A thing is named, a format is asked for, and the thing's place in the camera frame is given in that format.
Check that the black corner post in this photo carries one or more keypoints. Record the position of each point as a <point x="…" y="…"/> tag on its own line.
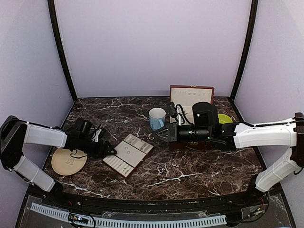
<point x="60" y="49"/>
<point x="246" y="48"/>

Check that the black right corner post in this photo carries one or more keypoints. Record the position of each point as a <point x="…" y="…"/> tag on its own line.
<point x="246" y="48"/>

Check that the brown jewelry tray insert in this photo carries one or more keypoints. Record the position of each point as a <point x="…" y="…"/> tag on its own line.
<point x="125" y="164"/>

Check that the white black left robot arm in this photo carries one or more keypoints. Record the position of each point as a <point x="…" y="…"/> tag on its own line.
<point x="17" y="134"/>

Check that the brown open jewelry box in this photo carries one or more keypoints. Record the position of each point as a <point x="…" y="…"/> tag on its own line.
<point x="187" y="96"/>

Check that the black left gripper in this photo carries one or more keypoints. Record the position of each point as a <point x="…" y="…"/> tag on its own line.
<point x="100" y="152"/>

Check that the beige round plate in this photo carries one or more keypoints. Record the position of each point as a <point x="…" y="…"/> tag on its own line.
<point x="65" y="162"/>

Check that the black left corner post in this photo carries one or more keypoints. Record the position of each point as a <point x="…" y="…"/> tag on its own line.
<point x="60" y="49"/>

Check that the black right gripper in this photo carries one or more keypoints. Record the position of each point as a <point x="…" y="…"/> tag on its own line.
<point x="173" y="133"/>

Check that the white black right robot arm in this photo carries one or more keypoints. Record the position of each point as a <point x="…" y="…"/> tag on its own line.
<point x="289" y="132"/>

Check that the black front table rail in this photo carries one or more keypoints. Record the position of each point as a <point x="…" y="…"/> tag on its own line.
<point x="227" y="204"/>

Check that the light blue mug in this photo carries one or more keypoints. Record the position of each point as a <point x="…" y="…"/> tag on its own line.
<point x="157" y="118"/>

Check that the white slotted cable duct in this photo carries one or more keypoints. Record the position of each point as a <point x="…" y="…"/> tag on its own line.
<point x="124" y="220"/>

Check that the green bowl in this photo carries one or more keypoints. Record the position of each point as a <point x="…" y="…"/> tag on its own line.
<point x="224" y="119"/>

